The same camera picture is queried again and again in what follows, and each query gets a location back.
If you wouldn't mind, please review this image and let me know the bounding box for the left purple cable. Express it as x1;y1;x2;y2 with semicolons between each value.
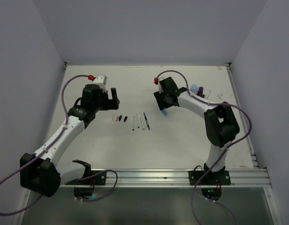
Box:
0;74;118;215

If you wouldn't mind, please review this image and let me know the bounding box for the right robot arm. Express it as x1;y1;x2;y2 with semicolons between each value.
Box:
154;77;240;184

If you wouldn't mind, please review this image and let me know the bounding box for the purple cable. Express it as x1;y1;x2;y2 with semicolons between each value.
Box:
0;74;118;215
153;69;253;225

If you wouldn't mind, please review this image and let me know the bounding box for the aluminium front rail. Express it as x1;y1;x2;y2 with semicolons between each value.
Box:
24;168;272;188

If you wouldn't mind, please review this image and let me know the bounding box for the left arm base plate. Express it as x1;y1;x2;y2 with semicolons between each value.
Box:
65;170;106;186

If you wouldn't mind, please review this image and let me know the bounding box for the blue ink gel pen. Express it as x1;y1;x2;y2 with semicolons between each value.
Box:
143;112;151;130

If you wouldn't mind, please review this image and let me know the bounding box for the light blue highlighter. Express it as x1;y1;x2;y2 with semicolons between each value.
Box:
190;84;197;94

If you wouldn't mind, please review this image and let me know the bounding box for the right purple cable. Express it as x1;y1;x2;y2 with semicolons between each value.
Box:
153;69;253;225

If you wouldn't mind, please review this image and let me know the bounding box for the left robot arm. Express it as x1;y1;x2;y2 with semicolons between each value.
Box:
20;84;120;197

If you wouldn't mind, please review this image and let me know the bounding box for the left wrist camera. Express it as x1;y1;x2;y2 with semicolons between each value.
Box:
92;75;107;92

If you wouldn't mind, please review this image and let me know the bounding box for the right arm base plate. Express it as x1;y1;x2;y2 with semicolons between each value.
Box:
188;170;231;186

